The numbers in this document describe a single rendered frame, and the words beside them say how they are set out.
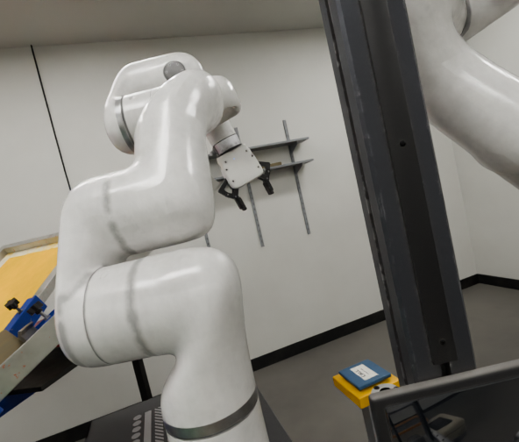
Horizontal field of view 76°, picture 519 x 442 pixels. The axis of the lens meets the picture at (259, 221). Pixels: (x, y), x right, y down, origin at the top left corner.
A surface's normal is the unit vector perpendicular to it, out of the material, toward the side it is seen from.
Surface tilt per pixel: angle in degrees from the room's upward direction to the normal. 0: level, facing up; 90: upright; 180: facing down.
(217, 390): 92
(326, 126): 90
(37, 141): 90
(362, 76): 90
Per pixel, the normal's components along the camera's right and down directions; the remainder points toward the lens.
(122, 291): -0.15, -0.52
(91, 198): -0.11, -0.32
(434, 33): 0.02, 0.27
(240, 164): 0.31, -0.01
